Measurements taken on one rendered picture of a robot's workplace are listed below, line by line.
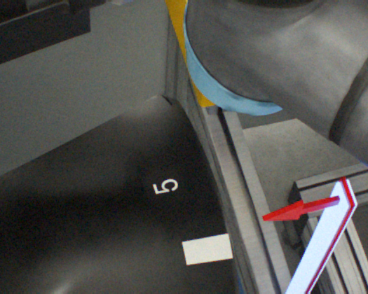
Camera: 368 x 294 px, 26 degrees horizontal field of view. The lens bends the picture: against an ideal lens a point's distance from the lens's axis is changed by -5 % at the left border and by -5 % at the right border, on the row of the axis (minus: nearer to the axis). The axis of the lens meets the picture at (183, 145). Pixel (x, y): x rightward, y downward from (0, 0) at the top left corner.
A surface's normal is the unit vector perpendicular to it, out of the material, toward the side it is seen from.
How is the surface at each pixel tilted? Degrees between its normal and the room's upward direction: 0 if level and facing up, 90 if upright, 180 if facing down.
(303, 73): 60
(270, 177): 0
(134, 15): 90
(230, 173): 0
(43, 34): 89
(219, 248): 18
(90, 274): 11
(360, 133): 76
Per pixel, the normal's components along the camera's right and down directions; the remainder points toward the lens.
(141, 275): 0.15, -0.29
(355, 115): -0.54, 0.37
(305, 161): 0.04, -0.50
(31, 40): 0.42, 0.79
